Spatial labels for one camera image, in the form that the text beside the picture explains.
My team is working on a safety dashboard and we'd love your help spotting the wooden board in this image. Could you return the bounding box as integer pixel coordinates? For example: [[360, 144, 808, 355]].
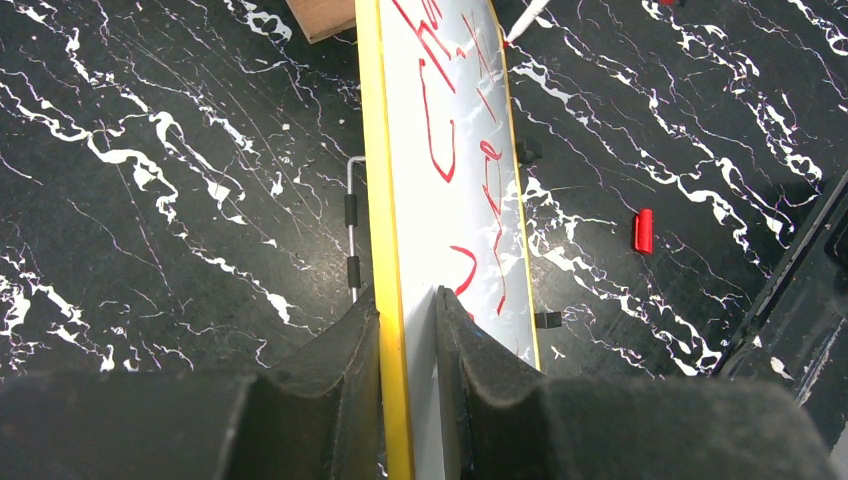
[[286, 0, 356, 44]]

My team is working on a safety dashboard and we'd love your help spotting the yellow-framed whiteboard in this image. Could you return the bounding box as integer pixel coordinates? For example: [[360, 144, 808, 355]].
[[355, 1, 539, 479]]

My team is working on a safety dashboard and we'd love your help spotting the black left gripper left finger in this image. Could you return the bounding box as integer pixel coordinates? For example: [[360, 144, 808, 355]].
[[1, 289, 379, 479]]

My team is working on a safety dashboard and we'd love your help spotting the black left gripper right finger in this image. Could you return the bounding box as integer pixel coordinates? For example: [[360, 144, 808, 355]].
[[435, 287, 837, 479]]

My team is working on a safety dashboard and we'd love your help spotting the metal whiteboard stand wire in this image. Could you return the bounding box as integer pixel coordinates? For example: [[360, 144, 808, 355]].
[[343, 155, 368, 304]]

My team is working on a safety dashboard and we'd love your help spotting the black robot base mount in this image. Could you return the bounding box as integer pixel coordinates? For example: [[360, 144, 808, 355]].
[[715, 171, 847, 452]]

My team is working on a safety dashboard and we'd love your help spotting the red marker cap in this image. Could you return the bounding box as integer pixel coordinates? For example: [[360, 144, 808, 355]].
[[633, 208, 654, 254]]

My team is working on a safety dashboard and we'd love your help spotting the red whiteboard marker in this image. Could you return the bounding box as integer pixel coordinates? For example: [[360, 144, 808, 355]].
[[504, 0, 550, 46]]

